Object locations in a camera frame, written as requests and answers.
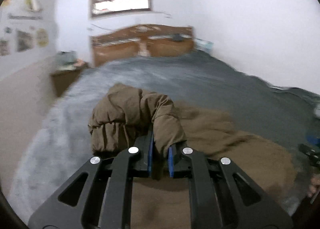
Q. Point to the peeling paper wall poster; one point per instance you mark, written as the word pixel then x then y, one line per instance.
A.
pixel 33 6

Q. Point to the brown wooden nightstand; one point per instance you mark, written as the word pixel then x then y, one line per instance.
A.
pixel 62 79

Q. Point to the yellow lion cat sticker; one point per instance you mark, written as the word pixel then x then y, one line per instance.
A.
pixel 42 37

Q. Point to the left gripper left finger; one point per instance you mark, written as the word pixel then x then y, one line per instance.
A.
pixel 99 193

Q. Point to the teal checked pillow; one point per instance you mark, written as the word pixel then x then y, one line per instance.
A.
pixel 203 45

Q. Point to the small tabby cat sticker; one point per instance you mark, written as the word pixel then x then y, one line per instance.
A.
pixel 4 48

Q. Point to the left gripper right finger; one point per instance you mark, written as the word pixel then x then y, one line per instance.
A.
pixel 222 195

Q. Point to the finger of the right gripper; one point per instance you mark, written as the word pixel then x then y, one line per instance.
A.
pixel 311 153

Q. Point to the person's right hand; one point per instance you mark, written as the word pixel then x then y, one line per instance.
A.
pixel 314 185

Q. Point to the brown wooden headboard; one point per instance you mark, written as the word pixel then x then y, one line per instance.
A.
pixel 146 40

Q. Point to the grey plush bed blanket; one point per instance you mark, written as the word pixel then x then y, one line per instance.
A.
pixel 61 146

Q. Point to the text line wall sticker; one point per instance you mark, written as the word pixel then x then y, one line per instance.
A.
pixel 23 17

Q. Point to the black device on headboard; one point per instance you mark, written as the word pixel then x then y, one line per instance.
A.
pixel 177 38

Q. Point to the brown puffer jacket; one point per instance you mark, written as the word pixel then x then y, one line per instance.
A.
pixel 126 113

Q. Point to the grey cats wall sticker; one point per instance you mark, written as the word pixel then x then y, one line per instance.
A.
pixel 24 41

